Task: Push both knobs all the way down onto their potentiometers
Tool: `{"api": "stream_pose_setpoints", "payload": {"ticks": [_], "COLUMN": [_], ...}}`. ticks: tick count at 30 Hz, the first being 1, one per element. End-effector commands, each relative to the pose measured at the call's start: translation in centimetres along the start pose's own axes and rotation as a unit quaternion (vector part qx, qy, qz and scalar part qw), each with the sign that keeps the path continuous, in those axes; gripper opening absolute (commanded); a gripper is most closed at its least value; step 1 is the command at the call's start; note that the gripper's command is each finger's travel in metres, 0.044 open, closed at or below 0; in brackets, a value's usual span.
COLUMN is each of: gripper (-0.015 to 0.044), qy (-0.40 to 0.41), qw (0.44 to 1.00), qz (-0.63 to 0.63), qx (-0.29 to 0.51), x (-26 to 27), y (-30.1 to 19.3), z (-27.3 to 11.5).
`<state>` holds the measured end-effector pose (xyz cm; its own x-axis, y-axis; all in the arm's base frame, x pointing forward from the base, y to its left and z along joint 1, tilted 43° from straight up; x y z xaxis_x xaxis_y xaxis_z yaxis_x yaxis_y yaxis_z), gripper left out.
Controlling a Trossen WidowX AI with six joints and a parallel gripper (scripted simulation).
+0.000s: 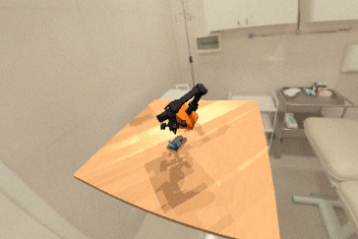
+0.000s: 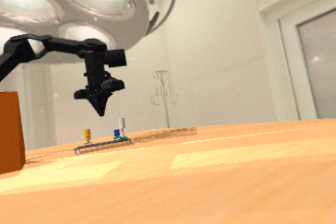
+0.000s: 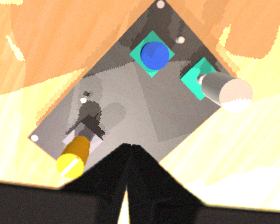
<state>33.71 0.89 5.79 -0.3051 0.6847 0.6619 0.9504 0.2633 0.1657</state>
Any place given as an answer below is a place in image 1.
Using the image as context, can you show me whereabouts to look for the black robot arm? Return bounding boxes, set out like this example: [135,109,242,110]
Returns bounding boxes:
[156,84,208,132]

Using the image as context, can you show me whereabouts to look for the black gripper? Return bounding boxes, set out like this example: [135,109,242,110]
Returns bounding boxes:
[160,116,187,135]

